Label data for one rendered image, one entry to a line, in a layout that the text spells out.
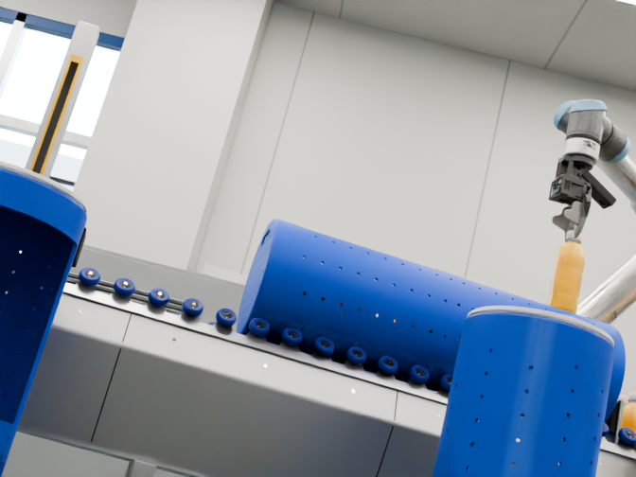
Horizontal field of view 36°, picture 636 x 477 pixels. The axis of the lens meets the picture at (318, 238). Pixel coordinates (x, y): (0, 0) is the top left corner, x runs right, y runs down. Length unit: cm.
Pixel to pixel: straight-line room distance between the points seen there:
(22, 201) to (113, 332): 43
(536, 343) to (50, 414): 98
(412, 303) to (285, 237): 32
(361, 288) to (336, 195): 319
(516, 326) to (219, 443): 69
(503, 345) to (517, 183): 378
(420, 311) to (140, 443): 67
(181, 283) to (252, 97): 189
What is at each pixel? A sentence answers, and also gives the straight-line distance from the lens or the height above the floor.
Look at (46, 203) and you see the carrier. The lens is 179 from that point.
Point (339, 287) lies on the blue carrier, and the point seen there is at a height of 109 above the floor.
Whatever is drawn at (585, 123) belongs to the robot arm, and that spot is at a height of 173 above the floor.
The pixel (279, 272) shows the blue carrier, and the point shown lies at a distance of 214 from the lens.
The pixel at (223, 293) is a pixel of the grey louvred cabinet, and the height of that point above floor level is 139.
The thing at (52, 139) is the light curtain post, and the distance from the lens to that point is 264.
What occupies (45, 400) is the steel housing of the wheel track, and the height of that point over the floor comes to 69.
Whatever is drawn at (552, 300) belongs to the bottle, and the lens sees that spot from 251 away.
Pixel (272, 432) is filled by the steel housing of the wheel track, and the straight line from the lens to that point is 213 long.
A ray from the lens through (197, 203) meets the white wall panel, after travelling 501.
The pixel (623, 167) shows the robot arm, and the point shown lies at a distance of 304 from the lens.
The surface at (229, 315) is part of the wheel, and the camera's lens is 214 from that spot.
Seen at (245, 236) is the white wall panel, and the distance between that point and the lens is 527.
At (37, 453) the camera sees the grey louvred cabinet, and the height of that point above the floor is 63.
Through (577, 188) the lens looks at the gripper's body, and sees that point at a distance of 259.
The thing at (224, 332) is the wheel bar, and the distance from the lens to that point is 213.
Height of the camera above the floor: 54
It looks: 17 degrees up
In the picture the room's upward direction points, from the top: 14 degrees clockwise
